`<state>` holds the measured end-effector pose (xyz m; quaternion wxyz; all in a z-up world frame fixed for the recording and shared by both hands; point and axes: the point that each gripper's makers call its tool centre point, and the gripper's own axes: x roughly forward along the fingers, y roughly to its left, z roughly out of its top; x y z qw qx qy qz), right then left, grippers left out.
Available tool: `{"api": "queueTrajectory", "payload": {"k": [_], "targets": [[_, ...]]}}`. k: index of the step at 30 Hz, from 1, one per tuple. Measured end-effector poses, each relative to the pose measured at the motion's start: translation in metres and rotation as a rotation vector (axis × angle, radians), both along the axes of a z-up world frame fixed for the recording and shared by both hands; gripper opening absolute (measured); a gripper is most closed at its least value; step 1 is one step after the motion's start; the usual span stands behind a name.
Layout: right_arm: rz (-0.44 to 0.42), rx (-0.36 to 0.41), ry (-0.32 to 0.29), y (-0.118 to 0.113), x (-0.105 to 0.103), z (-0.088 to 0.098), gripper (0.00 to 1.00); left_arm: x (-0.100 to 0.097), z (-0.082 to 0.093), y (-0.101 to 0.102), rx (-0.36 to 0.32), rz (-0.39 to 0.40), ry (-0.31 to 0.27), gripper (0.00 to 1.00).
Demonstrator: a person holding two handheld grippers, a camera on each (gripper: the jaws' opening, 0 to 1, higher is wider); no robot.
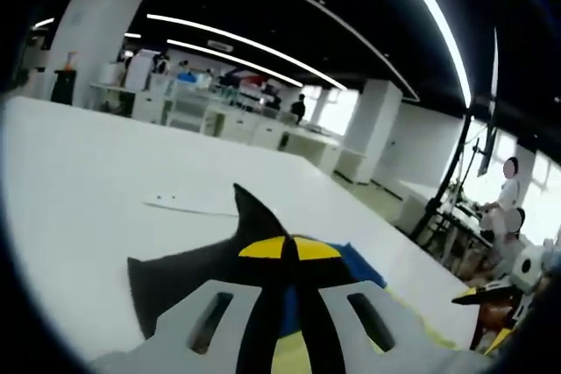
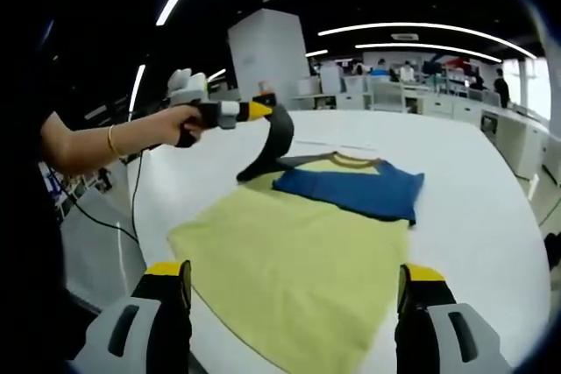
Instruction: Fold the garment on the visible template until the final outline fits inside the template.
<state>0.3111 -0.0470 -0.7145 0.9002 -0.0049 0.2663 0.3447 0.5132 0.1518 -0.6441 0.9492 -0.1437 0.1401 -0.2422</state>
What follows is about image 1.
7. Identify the white workbench row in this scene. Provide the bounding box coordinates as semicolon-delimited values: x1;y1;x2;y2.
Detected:
89;75;343;173

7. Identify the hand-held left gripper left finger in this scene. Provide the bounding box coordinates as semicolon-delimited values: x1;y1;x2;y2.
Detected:
89;235;293;374

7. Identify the black monitor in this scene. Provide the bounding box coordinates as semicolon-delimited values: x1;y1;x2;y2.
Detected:
477;126;497;176

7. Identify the black bin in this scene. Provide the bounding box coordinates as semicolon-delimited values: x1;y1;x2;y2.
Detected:
50;69;78;106

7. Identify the long ceiling light strip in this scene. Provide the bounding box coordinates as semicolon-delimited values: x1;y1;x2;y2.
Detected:
387;0;473;109
146;13;345;91
166;39;304;88

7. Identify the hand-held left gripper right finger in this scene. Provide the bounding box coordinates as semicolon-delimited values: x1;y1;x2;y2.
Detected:
288;236;492;374

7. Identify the white square pillar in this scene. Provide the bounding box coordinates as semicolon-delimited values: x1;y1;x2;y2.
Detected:
341;78;402;185
46;0;150;104

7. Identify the black tripod stand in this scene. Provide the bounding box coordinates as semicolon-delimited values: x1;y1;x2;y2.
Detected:
411;97;499;252

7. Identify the yellow grey blue garment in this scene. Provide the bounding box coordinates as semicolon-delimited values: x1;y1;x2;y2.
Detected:
126;183;461;374

